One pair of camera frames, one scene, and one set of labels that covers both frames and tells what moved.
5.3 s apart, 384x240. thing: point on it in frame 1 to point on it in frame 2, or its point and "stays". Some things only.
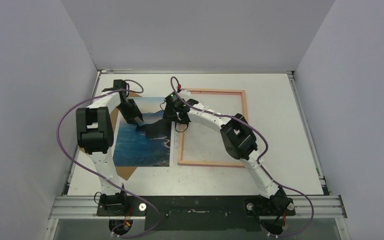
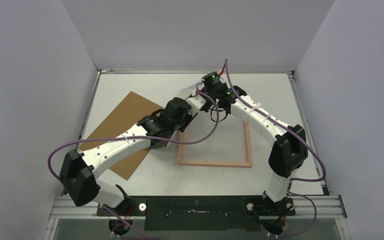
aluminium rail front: x=333 y=207 stays
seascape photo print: x=149 y=143 to x=186 y=91
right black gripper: x=182 y=117 to x=223 y=108
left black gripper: x=130 y=117 to x=189 y=118
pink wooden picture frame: x=180 y=163 stays
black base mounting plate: x=171 y=213 stays
